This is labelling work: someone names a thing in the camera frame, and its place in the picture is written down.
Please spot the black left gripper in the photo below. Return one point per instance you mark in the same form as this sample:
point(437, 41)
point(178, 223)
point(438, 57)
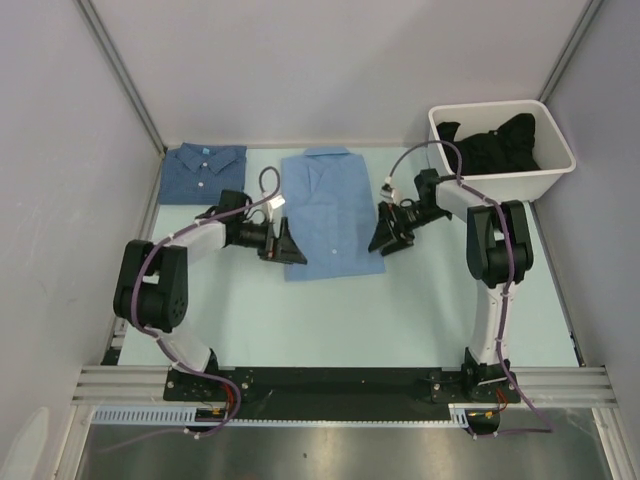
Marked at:
point(287, 251)

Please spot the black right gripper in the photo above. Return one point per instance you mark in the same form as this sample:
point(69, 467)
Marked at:
point(392, 238)

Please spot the light blue long sleeve shirt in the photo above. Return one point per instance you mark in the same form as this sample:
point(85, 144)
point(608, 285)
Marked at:
point(331, 214)

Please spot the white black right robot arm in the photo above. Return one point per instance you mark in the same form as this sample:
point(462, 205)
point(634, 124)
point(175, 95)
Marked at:
point(498, 254)

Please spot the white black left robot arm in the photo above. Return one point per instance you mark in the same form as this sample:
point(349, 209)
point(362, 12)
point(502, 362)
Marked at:
point(152, 290)

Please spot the folded dark blue checked shirt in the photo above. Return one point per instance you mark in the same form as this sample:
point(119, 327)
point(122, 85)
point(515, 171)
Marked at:
point(194, 174)

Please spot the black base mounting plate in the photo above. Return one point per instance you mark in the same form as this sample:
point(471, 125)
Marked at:
point(360, 394)

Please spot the white plastic bin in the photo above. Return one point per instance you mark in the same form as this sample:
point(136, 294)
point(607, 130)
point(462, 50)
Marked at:
point(551, 151)

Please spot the black shirt in bin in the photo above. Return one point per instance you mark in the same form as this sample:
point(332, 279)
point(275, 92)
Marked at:
point(506, 149)

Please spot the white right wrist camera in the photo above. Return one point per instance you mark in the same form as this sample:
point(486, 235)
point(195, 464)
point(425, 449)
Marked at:
point(391, 194)

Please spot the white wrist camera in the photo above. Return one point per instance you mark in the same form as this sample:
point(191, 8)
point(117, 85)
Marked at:
point(273, 204)
point(391, 194)

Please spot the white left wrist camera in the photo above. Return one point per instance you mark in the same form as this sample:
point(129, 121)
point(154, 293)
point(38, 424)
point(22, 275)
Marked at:
point(273, 204)

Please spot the white slotted cable duct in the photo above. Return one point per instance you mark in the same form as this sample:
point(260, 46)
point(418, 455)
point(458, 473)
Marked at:
point(197, 417)

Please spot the aluminium frame rail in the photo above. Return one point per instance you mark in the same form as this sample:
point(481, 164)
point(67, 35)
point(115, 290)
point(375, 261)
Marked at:
point(553, 387)

